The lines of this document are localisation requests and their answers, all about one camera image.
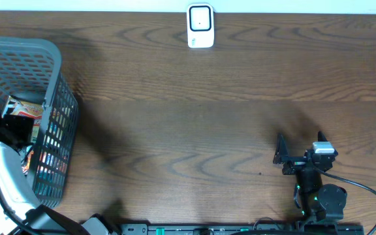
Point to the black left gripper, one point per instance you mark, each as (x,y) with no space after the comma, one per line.
(17,122)

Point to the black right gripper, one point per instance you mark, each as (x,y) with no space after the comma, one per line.
(282,156)

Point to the yellow snack bag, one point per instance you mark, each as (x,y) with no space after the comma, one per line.
(17,107)

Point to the red chocolate bar wrapper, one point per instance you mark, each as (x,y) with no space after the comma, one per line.
(26,162)

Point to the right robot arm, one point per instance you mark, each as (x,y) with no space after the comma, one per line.
(320,202)

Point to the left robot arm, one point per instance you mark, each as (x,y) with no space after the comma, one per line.
(22,213)

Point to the white barcode scanner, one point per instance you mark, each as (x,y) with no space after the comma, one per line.
(200,25)

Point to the grey plastic basket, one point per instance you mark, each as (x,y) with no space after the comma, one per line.
(30,70)

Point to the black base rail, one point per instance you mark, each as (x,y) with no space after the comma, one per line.
(261,228)

